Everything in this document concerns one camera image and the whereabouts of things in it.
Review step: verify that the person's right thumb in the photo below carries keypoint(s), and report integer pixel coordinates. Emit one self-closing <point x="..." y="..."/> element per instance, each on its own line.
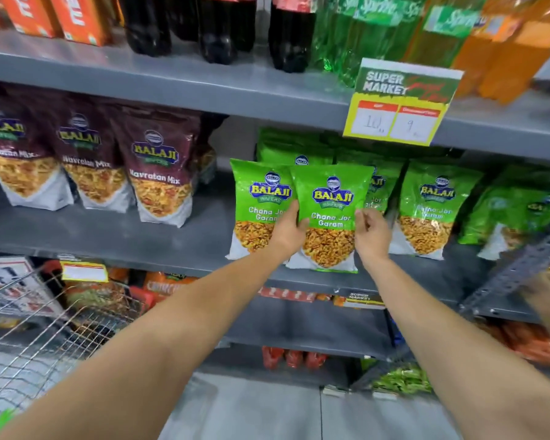
<point x="360" y="219"/>

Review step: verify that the orange snack packet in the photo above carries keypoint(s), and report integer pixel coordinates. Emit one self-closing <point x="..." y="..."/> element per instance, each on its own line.
<point x="165" y="284"/>

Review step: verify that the person's left thumb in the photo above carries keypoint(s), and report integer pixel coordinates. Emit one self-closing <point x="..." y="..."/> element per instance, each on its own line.
<point x="294" y="212"/>

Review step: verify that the person's left hand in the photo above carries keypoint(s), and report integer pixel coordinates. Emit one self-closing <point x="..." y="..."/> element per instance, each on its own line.
<point x="288" y="235"/>

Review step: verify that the yellow and green price sign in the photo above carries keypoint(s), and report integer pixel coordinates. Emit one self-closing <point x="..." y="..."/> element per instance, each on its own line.
<point x="401" y="103"/>

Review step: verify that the person's right forearm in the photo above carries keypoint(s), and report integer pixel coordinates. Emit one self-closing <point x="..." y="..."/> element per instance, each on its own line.
<point x="458" y="352"/>

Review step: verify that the printed paper sheet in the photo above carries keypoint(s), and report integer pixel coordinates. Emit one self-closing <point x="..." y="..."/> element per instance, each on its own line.
<point x="13" y="284"/>

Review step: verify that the small shelf price label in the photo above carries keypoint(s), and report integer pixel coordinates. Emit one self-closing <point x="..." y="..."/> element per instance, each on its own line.
<point x="364" y="300"/>

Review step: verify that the orange snack bags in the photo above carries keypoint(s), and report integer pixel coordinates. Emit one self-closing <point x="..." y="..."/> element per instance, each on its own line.
<point x="527" y="343"/>

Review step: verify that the green soda bottle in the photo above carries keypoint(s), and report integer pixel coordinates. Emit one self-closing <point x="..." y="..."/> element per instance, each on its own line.
<point x="330" y="31"/>
<point x="440" y="36"/>
<point x="376" y="31"/>

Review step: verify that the grey metal shelf unit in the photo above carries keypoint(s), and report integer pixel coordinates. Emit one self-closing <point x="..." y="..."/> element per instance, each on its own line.
<point x="165" y="82"/>

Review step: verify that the person's left forearm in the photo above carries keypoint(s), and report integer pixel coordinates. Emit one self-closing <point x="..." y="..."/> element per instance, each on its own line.
<point x="146" y="348"/>

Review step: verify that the green snack pouch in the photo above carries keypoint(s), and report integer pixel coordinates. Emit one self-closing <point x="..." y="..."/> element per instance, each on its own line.
<point x="332" y="196"/>

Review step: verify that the red snack packets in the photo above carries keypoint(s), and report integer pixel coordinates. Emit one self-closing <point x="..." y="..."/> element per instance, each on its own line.
<point x="293" y="357"/>

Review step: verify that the small yellow price tag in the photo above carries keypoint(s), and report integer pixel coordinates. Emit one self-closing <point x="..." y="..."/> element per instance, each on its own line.
<point x="84" y="272"/>

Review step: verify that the orange soda bottle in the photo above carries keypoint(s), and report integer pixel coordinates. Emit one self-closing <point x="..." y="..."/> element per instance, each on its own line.
<point x="483" y="54"/>
<point x="520" y="59"/>

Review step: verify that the green snack bags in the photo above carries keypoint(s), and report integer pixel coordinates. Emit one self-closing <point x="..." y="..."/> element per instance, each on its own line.
<point x="401" y="379"/>

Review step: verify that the dark cola bottle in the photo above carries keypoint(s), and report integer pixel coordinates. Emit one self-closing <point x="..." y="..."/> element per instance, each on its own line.
<point x="291" y="31"/>
<point x="222" y="27"/>
<point x="144" y="22"/>

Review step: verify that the maroon snack mix packet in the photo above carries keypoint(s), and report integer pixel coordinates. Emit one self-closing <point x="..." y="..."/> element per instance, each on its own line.
<point x="207" y="151"/>
<point x="89" y="160"/>
<point x="13" y="151"/>
<point x="160" y="174"/>

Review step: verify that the row of green snack packets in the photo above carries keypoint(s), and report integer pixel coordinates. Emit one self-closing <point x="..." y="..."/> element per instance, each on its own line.
<point x="433" y="196"/>

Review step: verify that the slotted grey metal upright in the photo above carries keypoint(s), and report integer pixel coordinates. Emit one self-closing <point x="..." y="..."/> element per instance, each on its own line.
<point x="513" y="270"/>

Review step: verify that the person's right hand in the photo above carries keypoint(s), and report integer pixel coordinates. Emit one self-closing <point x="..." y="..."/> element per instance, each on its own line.
<point x="374" y="238"/>

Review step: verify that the red shelf label strip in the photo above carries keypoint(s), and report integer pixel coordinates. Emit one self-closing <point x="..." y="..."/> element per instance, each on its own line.
<point x="286" y="294"/>

